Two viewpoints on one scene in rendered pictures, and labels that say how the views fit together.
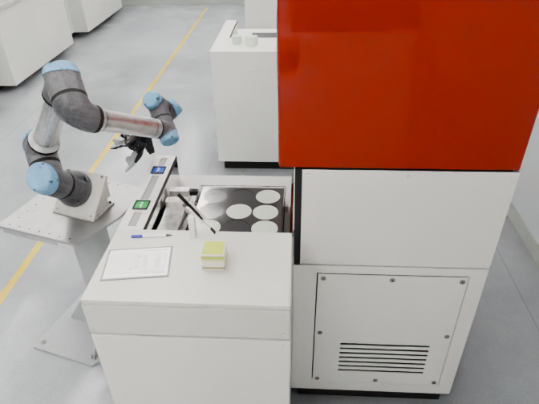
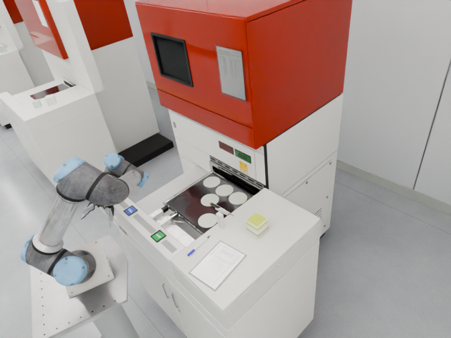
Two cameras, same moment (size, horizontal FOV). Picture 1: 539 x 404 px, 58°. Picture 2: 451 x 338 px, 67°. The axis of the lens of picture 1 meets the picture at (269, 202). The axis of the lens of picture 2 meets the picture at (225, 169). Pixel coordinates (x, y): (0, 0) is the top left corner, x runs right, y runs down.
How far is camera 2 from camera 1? 1.07 m
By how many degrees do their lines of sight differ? 34
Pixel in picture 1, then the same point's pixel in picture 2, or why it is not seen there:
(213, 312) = (290, 252)
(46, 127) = (63, 224)
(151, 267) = (230, 259)
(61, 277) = not seen: outside the picture
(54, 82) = (83, 177)
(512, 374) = (335, 200)
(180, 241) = (219, 235)
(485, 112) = (331, 68)
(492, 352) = not seen: hidden behind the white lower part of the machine
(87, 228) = (116, 285)
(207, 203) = (184, 208)
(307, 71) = (264, 82)
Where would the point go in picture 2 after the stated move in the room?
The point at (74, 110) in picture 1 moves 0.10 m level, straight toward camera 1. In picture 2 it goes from (115, 189) to (138, 193)
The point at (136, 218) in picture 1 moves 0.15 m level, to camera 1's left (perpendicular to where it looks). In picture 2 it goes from (168, 245) to (141, 267)
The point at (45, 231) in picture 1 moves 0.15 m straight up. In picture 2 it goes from (85, 312) to (72, 293)
